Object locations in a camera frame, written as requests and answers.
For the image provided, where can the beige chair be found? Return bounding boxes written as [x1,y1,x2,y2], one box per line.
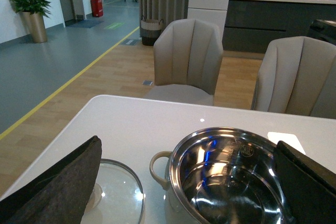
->
[145,18,224,106]
[251,36,335,119]

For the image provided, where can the potted green plant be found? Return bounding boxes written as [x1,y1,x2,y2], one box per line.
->
[9,0,51,43]

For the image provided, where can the glass pot lid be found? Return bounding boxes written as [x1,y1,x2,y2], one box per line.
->
[81,159,145,223]

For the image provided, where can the dark kitchen counter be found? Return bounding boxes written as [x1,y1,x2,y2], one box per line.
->
[222,0,335,53]

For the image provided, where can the beige chair right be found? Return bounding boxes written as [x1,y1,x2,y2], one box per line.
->
[251,36,335,119]

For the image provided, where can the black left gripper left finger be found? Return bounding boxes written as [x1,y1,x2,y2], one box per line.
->
[1,136,102,223]

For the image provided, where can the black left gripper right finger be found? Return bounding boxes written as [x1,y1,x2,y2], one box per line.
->
[274,141,335,223]

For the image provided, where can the woven laundry basket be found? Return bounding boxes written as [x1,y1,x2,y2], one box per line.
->
[140,16,164,46]

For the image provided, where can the beige chair left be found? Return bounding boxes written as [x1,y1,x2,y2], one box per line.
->
[145,18,224,106]

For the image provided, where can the red bin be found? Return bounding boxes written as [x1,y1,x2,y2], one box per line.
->
[90,0,103,17]

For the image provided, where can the cream steel-rimmed pot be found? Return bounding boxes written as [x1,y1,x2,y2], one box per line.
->
[150,127,296,223]

